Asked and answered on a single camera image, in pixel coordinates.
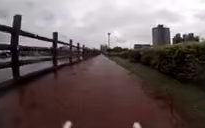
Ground robot's own part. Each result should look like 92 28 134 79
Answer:
132 121 143 128
62 120 73 128

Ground dark wooden rail fence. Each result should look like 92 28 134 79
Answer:
0 14 102 96

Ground tall grey building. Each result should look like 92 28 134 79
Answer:
151 23 172 47

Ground grey water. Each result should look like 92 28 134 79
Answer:
0 54 81 88

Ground green hedge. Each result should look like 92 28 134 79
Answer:
118 38 205 84

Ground low wide building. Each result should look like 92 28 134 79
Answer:
133 43 153 50

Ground red paved path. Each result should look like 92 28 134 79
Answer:
0 54 191 128

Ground distant pole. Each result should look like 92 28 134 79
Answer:
106 32 112 48

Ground distant trees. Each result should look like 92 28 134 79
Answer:
106 46 130 54

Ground distant grey building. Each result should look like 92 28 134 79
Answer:
100 44 109 53

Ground grass strip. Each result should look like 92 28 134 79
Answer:
107 54 205 128

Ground group of dark buildings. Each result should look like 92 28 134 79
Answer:
172 32 201 45

